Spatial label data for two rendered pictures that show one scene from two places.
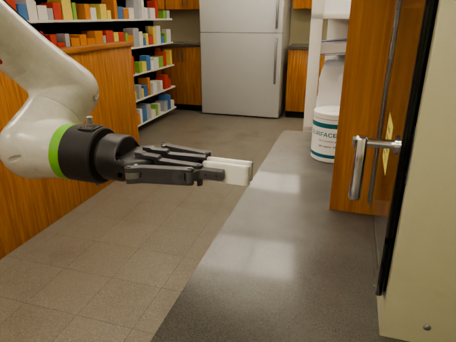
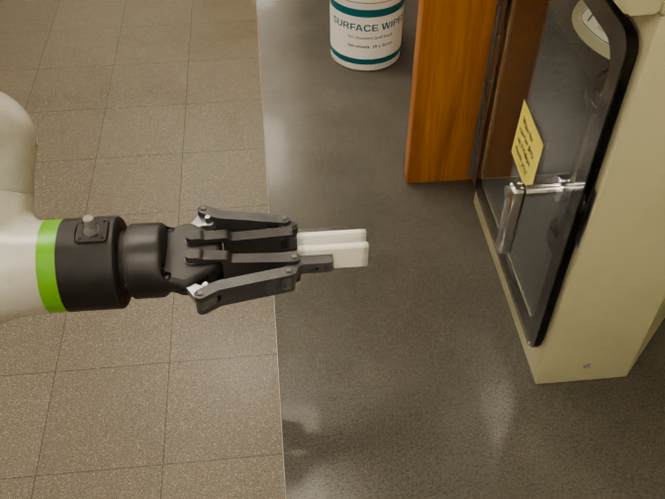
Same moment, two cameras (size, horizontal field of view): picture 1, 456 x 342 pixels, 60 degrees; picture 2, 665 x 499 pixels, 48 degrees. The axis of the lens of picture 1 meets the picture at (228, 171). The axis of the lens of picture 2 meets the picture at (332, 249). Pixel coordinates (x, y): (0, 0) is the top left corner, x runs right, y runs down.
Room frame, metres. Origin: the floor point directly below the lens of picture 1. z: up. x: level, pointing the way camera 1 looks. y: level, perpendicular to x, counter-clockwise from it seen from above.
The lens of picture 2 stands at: (0.05, 0.20, 1.68)
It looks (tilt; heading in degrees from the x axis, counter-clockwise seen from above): 46 degrees down; 338
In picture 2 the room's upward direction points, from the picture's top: straight up
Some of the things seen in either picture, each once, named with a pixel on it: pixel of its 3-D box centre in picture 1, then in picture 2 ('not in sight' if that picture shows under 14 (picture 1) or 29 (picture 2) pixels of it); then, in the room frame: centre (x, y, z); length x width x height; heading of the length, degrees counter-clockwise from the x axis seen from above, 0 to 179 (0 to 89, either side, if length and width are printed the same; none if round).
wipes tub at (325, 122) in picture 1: (333, 133); (366, 15); (1.16, -0.32, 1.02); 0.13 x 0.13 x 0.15
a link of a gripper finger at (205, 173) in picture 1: (204, 175); (308, 270); (0.52, 0.03, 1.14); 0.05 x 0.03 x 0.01; 73
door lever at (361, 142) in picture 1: (370, 167); (525, 216); (0.48, -0.19, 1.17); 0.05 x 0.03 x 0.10; 73
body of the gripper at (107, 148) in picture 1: (133, 159); (175, 258); (0.58, 0.15, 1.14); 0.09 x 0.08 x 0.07; 73
